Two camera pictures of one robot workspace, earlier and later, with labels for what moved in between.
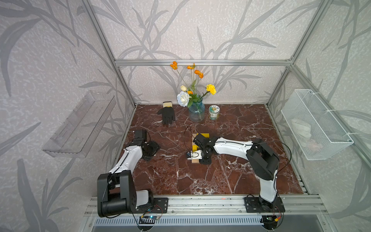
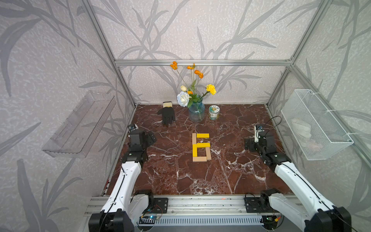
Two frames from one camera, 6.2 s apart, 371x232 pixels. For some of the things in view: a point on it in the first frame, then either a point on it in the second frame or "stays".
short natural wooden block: (193, 135) stays
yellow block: (194, 148) stays
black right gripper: (205, 162) → (251, 143)
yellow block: (206, 135) stays
